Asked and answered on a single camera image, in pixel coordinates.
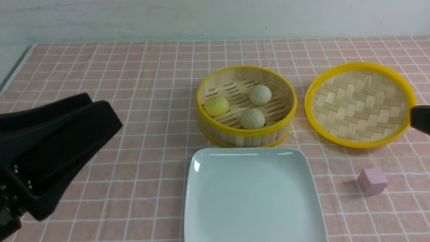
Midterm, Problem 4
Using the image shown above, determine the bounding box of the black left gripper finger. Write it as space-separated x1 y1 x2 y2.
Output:
0 92 93 133

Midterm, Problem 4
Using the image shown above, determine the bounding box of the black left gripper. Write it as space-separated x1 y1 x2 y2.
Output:
0 100 123 242

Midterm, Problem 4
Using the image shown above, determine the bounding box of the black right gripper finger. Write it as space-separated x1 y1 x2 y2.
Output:
410 105 430 136

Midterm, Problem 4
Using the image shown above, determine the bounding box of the white steamed bun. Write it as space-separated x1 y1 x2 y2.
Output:
249 85 272 106
240 108 265 130

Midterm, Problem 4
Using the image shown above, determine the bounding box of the white steamed bun front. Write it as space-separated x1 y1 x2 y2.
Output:
240 108 265 130

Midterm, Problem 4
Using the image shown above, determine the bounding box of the yellow steamed bun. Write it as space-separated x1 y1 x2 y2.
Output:
203 95 230 117

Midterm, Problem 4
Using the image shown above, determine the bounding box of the white square plate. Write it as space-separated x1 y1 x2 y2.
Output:
184 147 329 242

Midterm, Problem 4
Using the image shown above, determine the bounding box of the woven bamboo steamer lid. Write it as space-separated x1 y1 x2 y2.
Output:
304 62 417 149

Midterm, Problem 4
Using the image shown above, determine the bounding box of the pink cube block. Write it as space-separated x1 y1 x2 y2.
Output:
357 167 388 195

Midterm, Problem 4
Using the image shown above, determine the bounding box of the pink checkered tablecloth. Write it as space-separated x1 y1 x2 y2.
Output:
1 36 429 242

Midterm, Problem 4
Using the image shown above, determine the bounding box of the bamboo steamer basket yellow rim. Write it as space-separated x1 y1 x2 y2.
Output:
196 66 298 148

